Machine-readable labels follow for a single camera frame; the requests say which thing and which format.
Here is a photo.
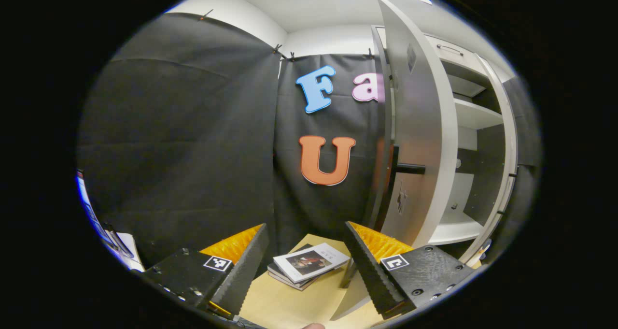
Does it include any black backdrop cloth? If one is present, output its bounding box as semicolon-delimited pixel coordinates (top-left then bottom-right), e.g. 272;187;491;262
77;13;541;267

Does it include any white cabinet drawer front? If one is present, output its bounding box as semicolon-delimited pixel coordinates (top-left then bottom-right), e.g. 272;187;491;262
425;33;491;78

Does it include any white and grey cabinet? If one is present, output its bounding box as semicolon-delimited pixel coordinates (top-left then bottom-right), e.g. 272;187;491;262
340;25;520;288

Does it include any white cabinet door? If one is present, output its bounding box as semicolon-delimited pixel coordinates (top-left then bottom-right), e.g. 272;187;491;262
476;54;520;267
369;0;458;248

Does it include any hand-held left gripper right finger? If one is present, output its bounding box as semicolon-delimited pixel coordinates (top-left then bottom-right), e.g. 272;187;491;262
344;221;476;320

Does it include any white picture book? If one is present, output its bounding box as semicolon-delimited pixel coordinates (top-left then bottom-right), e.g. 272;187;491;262
273;243;351;285

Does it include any black door handle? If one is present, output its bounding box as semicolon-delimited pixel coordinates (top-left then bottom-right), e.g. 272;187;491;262
393;145;426;175

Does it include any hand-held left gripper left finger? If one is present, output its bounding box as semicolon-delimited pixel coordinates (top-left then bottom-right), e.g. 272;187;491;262
142;223;269;317

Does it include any dark book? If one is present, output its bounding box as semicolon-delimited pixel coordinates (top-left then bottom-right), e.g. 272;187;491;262
267;244;319;291

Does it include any lit monitor screen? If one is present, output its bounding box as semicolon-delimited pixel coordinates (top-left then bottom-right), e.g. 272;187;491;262
76;171;127;262

